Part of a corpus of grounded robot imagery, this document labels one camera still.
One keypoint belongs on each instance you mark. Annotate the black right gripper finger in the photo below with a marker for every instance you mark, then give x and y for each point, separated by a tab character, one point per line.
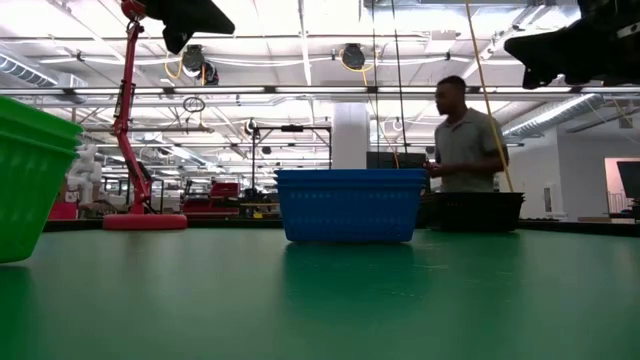
545	45
550	75

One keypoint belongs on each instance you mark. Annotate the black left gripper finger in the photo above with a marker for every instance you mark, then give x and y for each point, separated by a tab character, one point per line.
200	17
176	40

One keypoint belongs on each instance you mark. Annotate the green plastic slotted basket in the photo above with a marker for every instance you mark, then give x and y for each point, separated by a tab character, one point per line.
30	200
30	120

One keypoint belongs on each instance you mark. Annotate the person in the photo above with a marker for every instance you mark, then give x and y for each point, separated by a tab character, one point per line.
465	145

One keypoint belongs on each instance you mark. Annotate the small black ceiling reel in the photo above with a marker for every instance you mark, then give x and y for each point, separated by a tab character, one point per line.
250	126

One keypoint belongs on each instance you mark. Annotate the dark monitor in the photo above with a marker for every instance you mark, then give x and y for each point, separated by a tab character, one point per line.
630	180

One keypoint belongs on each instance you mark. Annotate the red tool cart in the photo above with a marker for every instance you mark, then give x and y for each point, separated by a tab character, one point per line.
225	190

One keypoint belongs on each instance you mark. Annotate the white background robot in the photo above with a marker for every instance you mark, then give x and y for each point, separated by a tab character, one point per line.
85	172

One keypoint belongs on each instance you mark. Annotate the black wide screen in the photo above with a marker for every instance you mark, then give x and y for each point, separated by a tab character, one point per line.
390	160

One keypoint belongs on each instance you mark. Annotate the red desk lamp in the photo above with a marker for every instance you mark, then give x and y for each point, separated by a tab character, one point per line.
145	222

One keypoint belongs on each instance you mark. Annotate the white building column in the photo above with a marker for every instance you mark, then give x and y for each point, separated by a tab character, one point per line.
350	135

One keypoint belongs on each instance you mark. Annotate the red storage crates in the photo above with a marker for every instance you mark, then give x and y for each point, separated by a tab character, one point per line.
62	211

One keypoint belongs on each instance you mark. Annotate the silver ceiling air duct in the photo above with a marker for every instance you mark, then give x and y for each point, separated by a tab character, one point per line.
550	117
35	72

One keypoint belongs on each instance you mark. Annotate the black metal frame rig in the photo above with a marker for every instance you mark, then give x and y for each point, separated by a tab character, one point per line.
292	128

